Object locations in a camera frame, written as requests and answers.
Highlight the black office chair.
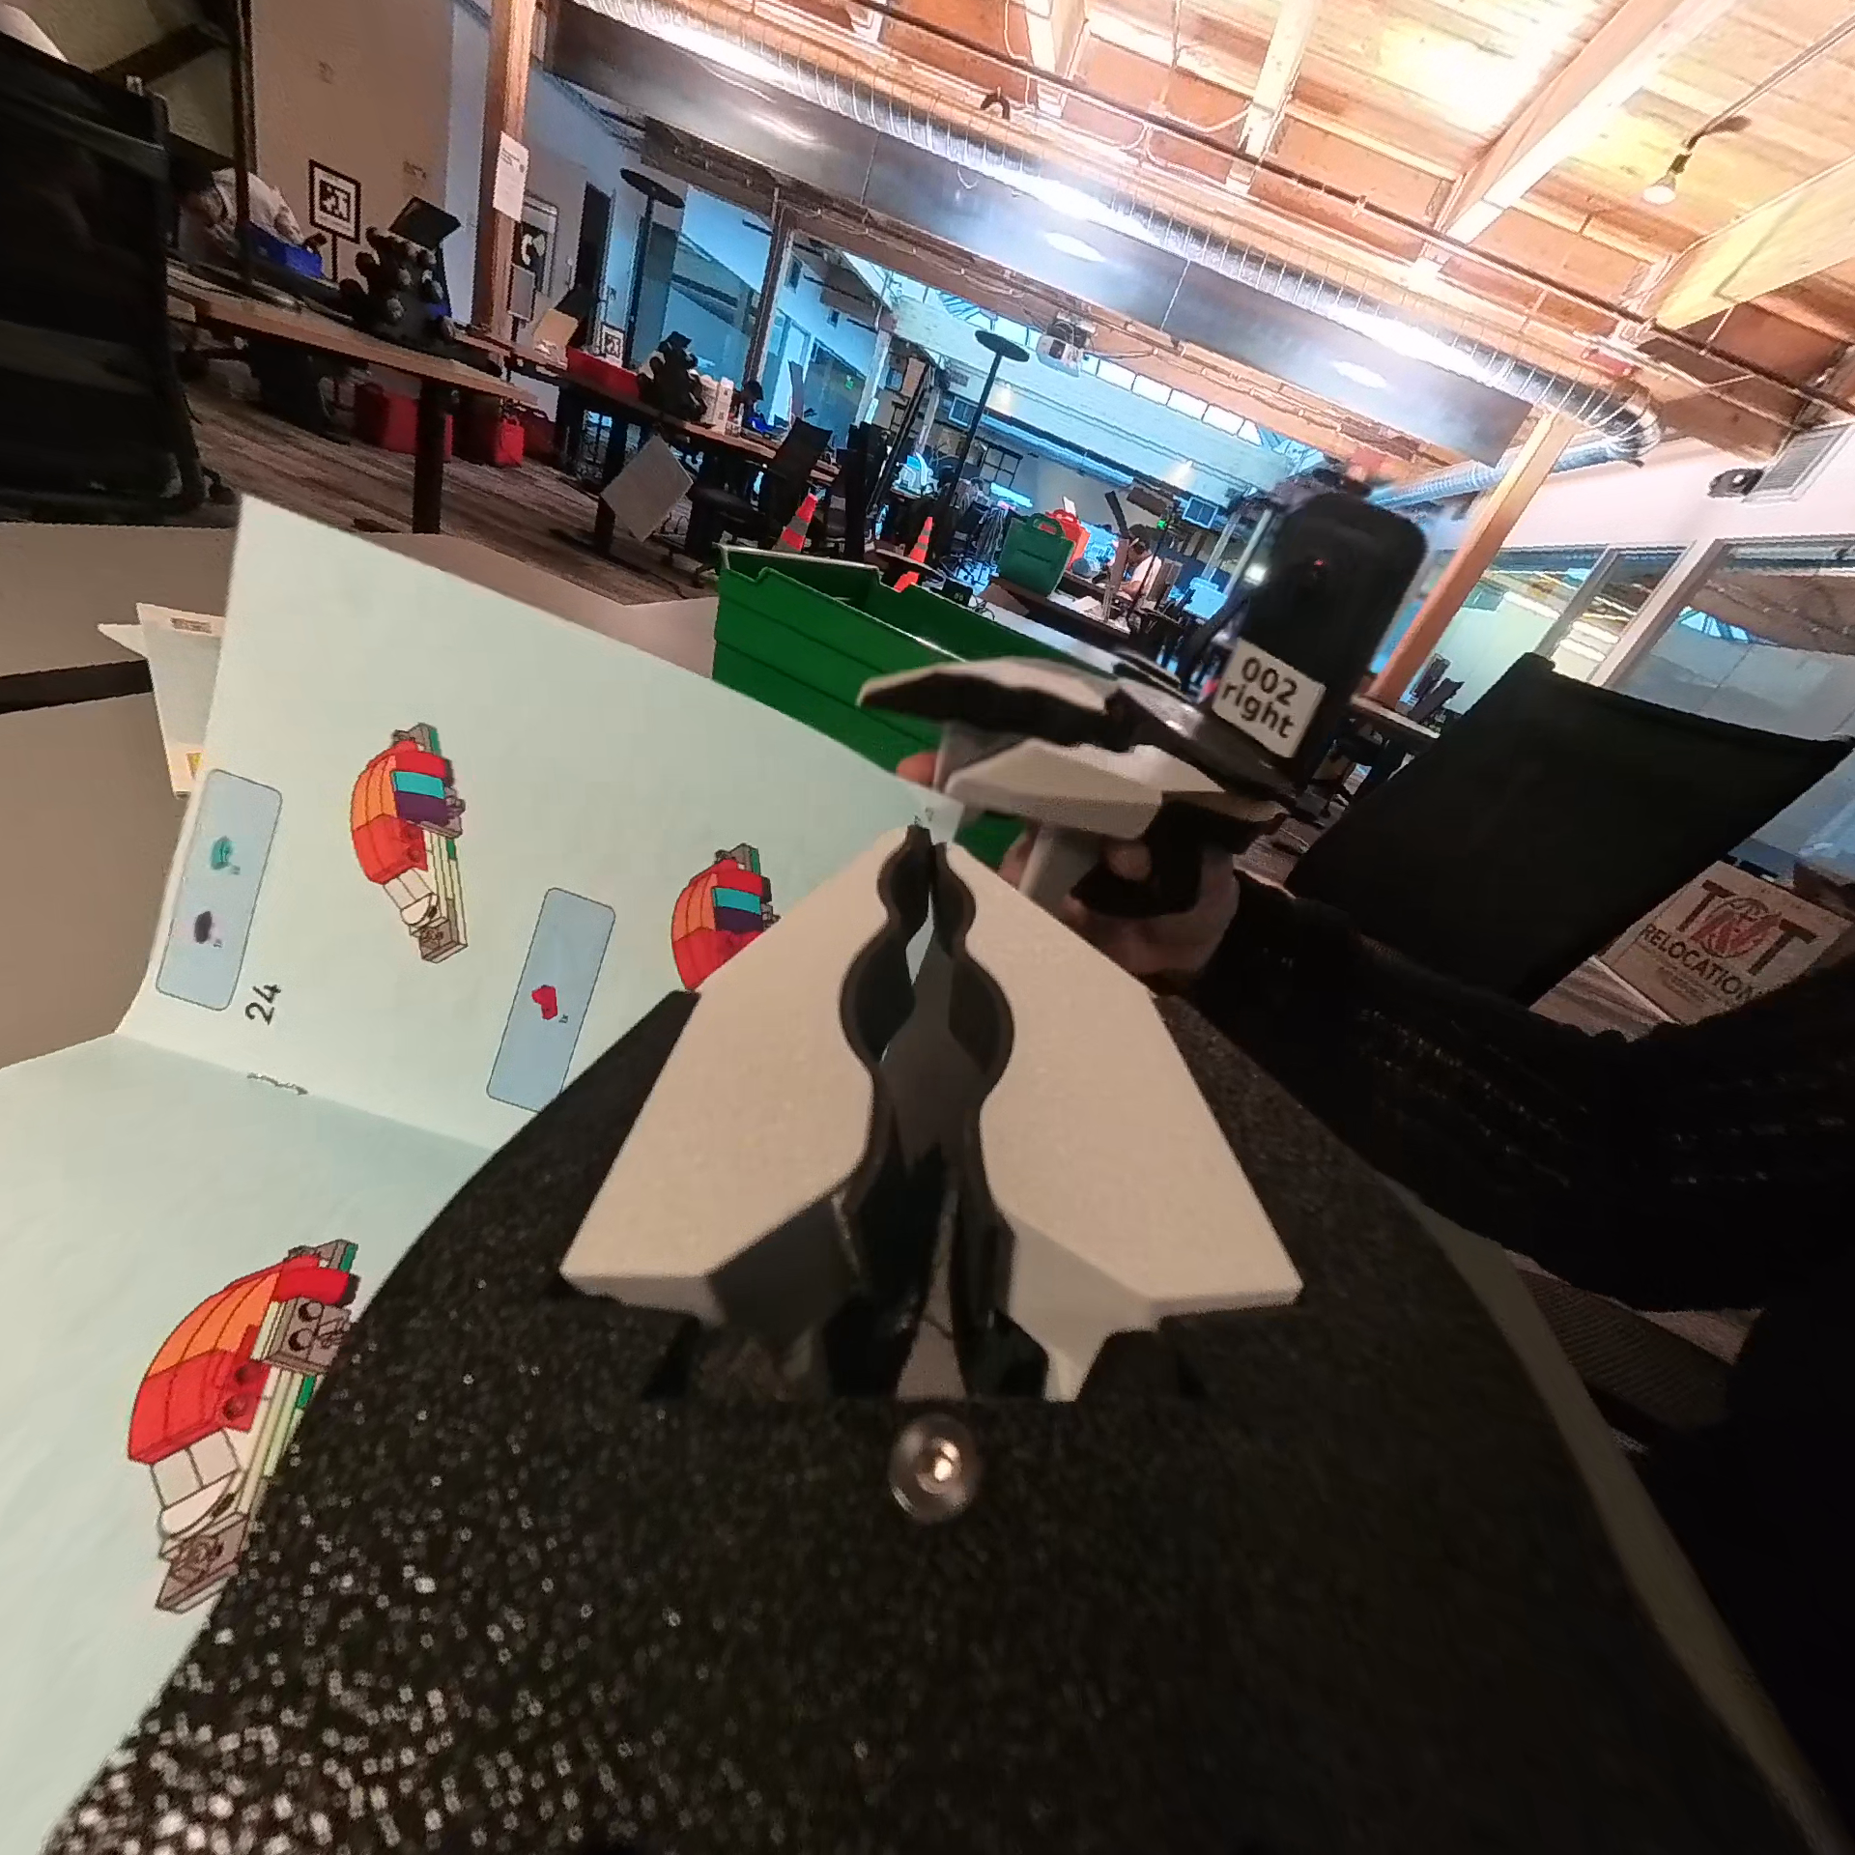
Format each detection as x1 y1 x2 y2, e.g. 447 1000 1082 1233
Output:
1286 652 1855 1004

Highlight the person's right hand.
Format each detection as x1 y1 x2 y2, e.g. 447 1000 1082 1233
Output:
1042 856 1252 989

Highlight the white instruction leaflet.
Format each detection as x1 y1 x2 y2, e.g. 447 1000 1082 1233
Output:
99 601 230 799

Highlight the silver ventilation duct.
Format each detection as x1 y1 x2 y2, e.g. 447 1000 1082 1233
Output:
1427 368 1669 501

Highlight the wooden table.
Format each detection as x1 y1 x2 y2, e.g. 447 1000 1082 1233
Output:
169 276 540 539

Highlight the printed cardboard box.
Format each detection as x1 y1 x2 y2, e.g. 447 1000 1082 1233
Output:
1532 862 1855 1037

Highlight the black floor lamp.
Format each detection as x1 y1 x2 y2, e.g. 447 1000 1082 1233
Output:
966 331 1034 581

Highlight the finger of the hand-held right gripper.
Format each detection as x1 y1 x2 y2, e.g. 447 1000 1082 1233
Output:
854 655 1129 757
938 732 1235 845

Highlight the pale blue instruction booklet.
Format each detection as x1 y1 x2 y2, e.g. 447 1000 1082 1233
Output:
0 499 968 1855

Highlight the ceiling spotlight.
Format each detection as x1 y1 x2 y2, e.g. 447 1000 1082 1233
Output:
1640 115 1755 207

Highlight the black cabinet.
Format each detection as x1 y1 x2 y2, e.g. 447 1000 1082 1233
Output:
0 36 240 526

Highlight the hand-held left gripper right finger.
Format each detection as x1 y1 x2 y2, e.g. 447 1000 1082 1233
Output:
928 844 1307 1402

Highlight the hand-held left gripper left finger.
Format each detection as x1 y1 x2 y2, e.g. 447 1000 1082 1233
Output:
553 825 934 1402

